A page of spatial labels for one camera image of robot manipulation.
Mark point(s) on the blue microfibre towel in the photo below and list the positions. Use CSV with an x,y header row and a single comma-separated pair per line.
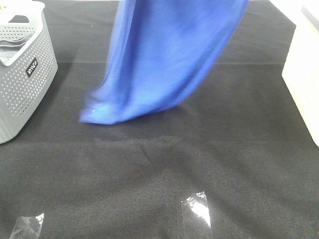
x,y
160,52

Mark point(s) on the black table cloth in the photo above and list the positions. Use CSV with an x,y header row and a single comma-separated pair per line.
x,y
239,138

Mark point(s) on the clear tape strip centre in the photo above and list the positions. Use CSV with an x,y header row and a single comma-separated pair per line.
x,y
196,217

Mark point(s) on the clear tape strip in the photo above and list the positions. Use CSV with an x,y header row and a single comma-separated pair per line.
x,y
27,227
196,217

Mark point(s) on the grey perforated plastic basket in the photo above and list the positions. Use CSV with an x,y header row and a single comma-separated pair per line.
x,y
26,77

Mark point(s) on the white plastic basket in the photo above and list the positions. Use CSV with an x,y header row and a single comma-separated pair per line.
x,y
301,68

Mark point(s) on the grey folded towels in basket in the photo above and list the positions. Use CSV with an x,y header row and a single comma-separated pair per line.
x,y
8,48

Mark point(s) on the clear tape strip left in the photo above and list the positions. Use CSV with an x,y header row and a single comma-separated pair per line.
x,y
27,227

